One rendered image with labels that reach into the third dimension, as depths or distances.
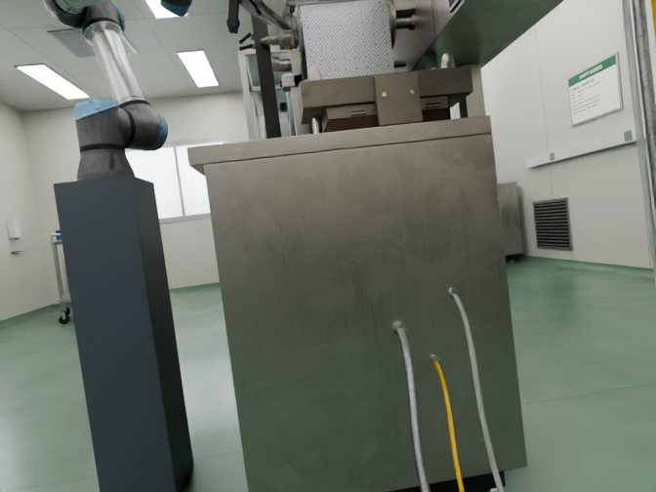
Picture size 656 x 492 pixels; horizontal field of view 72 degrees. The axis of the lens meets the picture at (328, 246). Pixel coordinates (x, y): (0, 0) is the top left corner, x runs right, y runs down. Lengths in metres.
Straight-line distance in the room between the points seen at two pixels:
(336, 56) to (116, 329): 0.94
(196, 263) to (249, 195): 5.97
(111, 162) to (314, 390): 0.82
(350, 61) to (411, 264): 0.60
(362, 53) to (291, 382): 0.87
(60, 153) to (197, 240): 2.26
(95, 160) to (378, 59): 0.81
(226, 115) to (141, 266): 5.83
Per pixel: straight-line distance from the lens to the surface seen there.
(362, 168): 0.99
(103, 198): 1.34
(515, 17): 1.29
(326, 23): 1.34
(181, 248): 6.96
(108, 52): 1.65
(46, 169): 7.62
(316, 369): 1.01
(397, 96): 1.08
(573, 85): 4.89
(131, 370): 1.37
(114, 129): 1.43
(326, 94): 1.07
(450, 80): 1.15
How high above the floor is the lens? 0.70
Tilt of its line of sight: 3 degrees down
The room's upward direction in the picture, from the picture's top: 7 degrees counter-clockwise
